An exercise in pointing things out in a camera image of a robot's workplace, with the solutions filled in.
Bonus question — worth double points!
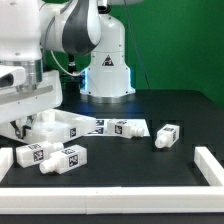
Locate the white L-shaped obstacle fence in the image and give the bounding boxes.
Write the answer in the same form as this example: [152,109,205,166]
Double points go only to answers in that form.
[0,147,224,214]

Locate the white sheet with tags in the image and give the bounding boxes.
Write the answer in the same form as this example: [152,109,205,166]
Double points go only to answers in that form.
[89,119,150,139]

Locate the white cable loop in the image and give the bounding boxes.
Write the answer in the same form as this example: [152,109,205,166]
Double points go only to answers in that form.
[49,49,88,78]

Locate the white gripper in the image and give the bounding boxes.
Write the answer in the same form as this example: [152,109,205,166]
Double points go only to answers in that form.
[0,70,62,139]

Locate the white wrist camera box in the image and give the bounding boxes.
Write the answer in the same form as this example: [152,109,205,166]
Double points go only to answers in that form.
[0,65,26,88]

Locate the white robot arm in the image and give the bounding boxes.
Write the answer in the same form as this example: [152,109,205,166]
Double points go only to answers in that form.
[0,0,115,144]

